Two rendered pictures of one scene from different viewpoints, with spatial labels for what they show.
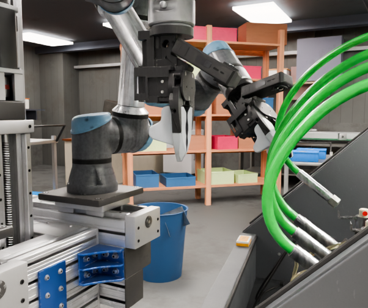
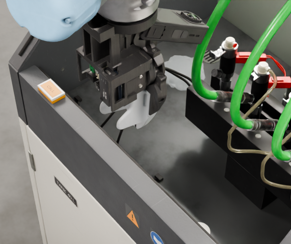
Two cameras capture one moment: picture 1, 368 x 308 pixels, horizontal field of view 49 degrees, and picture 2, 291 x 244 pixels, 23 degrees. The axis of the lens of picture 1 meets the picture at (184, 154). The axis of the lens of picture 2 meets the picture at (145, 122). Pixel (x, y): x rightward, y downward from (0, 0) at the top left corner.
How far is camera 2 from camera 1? 0.87 m
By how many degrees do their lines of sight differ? 63
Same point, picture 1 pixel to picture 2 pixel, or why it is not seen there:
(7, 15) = not seen: outside the picture
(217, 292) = (144, 188)
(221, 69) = (196, 33)
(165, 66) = (131, 53)
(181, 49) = (157, 33)
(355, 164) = not seen: outside the picture
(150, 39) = (115, 36)
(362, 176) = not seen: outside the picture
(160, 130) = (131, 117)
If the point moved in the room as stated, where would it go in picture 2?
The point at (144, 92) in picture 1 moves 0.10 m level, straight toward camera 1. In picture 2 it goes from (116, 95) to (191, 124)
